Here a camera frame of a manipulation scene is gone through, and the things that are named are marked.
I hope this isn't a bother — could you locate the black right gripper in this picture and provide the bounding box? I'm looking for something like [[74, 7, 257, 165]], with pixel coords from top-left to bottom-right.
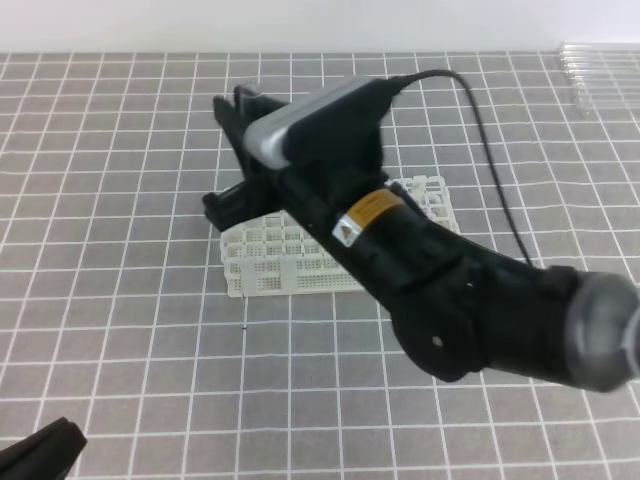
[[202, 85, 288, 232]]

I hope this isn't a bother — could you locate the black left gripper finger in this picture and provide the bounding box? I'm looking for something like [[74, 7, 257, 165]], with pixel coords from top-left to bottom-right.
[[1, 417, 87, 480]]

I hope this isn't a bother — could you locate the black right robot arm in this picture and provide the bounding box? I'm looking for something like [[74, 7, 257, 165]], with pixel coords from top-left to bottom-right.
[[203, 76, 639, 392]]

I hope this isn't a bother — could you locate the white plastic test tube rack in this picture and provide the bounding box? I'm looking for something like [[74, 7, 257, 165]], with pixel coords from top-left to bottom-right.
[[219, 174, 460, 299]]

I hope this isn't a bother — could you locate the grey grid tablecloth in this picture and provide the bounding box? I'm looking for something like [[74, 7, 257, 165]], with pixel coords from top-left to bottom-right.
[[1, 52, 639, 479]]

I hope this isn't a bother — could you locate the row of spare glass tubes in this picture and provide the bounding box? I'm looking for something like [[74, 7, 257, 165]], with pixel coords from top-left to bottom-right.
[[558, 43, 639, 118]]

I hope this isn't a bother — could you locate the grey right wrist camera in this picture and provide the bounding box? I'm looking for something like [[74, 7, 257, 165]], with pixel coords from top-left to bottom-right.
[[243, 77, 400, 171]]

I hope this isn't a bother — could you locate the black camera cable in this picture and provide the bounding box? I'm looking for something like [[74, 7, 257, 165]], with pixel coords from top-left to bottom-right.
[[389, 69, 536, 266]]

